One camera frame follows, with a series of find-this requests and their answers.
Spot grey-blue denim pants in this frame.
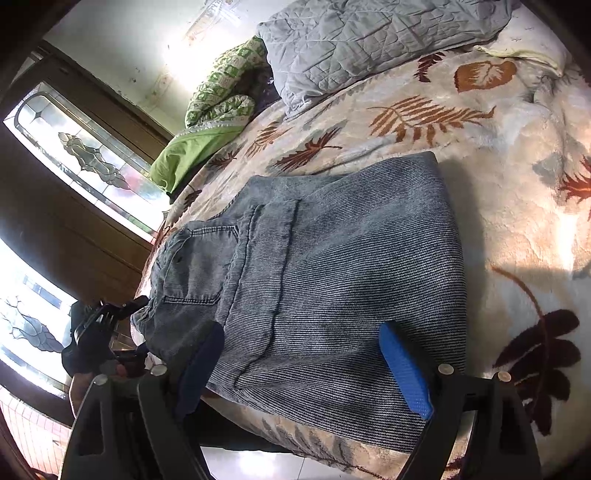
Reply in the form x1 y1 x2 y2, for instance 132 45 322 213
130 151 468 454

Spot leaf-printed bed blanket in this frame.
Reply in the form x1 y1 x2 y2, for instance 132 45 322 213
134 46 591 480

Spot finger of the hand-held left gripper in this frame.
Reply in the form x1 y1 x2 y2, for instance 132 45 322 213
102 295 150 320

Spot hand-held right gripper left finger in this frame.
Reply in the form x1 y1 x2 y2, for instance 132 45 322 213
60 323 225 480

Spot dark cloth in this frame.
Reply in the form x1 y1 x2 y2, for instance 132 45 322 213
252 65 282 114

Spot green patterned quilt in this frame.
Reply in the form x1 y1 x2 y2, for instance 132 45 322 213
150 36 269 193

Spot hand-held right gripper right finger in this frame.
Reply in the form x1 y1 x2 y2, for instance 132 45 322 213
378 322 541 480

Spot stained glass window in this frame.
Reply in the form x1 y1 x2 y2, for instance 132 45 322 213
4 82 169 241
0 240 77 393

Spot grey quilted blanket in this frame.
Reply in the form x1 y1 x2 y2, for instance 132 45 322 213
256 0 518 118

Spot wooden window frame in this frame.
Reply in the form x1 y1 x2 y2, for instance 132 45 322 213
0 39 174 305

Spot white pillow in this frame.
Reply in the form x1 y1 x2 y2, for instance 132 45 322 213
475 7 573 77

